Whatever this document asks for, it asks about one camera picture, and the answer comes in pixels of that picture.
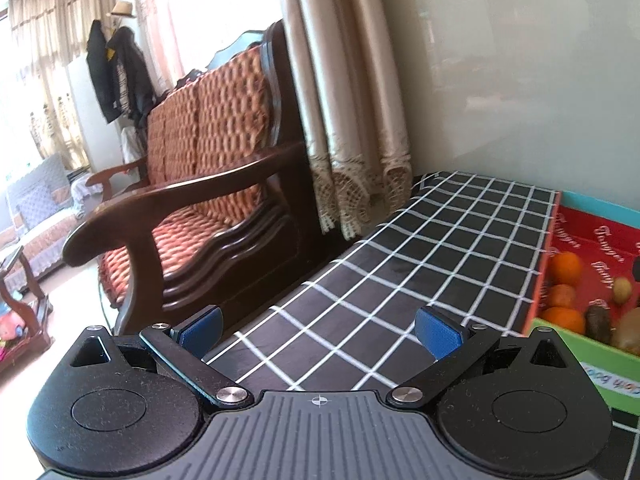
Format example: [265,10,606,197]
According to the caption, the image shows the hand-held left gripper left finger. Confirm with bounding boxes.
[65,306,255,407]

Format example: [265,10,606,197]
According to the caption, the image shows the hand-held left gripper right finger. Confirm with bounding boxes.
[387,306,581,406]

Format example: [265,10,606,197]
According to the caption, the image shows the large green-brown kiwi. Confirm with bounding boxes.
[609,307,640,356]

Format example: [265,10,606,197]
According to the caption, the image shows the dark brown kiwi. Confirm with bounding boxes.
[585,305,612,345]

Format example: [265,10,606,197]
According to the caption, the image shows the orange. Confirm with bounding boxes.
[546,284,577,308]
[541,306,586,335]
[547,251,584,286]

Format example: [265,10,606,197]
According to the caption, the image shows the colourful cardboard box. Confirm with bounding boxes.
[522,190,640,416]

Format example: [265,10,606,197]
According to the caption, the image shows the black white checked tablecloth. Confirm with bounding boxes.
[200,170,640,461]

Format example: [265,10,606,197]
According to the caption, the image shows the wooden side table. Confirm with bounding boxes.
[0,245,53,373]

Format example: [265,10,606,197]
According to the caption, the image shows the colourful toys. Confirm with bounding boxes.
[0,312,26,361]

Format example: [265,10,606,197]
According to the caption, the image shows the white hanging garment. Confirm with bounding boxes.
[120,127,147,167]

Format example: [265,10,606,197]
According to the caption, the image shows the armchair with grey blanket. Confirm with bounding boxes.
[0,152,101,281]

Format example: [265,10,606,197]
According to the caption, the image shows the wooden sofa with orange cushions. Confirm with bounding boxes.
[62,20,331,348]

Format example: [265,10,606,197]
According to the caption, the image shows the black jacket with yellow tag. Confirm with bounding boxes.
[106,27,157,123]

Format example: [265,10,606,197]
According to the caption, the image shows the beige lace-trimmed curtain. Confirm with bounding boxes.
[267,0,416,241]

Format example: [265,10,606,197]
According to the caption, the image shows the sheer white curtain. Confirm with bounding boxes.
[132,0,286,91]

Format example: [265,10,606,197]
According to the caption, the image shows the beige background curtain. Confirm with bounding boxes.
[7,0,116,171]

